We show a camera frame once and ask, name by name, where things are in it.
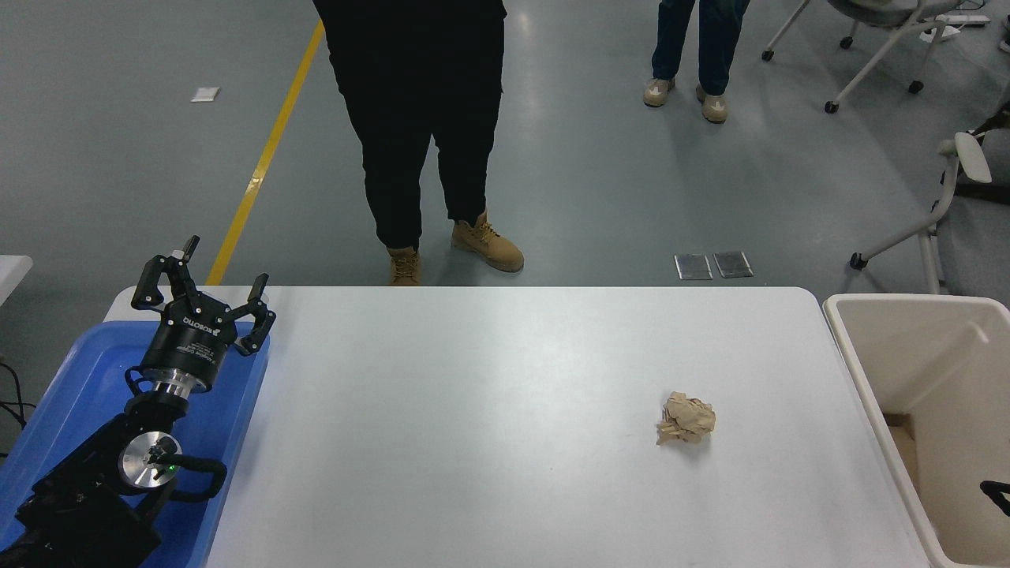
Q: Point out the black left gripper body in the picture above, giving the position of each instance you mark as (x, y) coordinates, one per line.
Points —
(189, 343)

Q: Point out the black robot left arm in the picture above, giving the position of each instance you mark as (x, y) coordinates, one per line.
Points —
(87, 481)

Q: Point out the metal floor plate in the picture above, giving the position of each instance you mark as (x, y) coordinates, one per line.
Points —
(734, 265)
(694, 267)

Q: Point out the blue plastic tray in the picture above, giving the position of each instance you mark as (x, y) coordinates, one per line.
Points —
(79, 371)

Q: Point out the white side table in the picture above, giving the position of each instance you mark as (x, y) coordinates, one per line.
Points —
(12, 276)

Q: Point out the person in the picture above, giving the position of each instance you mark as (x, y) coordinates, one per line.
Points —
(714, 47)
(418, 102)

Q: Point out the crumpled tan paper ball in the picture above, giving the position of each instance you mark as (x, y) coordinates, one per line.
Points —
(686, 418)

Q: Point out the white wheeled chair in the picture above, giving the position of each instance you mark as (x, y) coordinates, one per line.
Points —
(943, 209)
(876, 59)

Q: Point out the large pale bin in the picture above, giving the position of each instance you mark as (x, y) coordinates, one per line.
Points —
(931, 355)

